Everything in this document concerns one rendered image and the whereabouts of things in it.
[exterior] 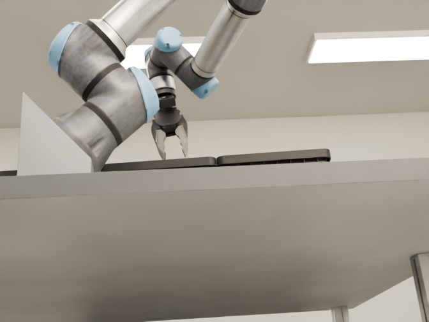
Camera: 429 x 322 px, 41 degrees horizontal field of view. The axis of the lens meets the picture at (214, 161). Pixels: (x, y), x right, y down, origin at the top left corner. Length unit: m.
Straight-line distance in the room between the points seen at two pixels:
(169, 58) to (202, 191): 0.76
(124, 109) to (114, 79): 0.07
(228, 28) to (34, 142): 0.57
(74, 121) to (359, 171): 0.58
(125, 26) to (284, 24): 3.01
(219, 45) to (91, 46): 0.37
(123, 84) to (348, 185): 0.53
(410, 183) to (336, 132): 4.58
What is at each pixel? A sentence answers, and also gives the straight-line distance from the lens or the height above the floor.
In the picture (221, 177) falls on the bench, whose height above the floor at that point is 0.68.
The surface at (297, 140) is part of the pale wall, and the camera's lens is 5.46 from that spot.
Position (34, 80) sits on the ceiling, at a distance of 4.83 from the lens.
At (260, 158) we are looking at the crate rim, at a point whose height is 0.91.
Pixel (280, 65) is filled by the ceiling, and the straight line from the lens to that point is 4.70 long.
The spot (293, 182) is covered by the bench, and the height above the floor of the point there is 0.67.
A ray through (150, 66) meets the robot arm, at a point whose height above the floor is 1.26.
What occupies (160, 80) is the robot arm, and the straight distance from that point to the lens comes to 1.69.
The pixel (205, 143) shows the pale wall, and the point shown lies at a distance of 5.35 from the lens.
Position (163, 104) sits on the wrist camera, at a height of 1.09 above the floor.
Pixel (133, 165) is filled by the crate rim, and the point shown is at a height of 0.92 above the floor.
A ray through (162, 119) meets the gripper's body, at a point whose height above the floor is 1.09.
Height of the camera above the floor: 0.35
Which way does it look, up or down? 22 degrees up
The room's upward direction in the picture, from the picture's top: 4 degrees counter-clockwise
